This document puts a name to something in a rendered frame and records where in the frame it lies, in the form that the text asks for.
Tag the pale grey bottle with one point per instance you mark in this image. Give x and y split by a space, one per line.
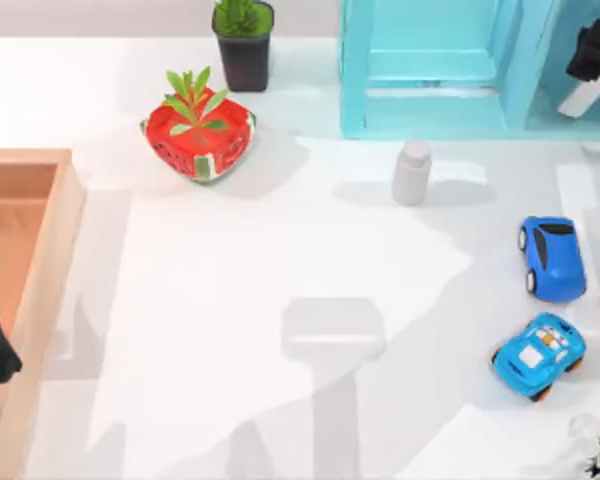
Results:
411 175

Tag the red watermelon plant pot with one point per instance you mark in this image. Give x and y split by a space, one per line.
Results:
200 137

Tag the light blue rack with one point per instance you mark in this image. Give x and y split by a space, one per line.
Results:
430 105

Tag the black plant pot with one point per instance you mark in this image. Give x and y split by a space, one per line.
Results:
243 55

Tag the dark blue toy car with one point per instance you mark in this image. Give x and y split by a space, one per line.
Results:
555 265

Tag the light blue toy car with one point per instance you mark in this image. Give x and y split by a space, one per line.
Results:
537 355

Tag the salmon-coloured shallow box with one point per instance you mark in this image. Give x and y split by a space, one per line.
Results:
35 240

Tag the black and white stapler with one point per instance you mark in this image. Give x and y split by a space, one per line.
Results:
592 55

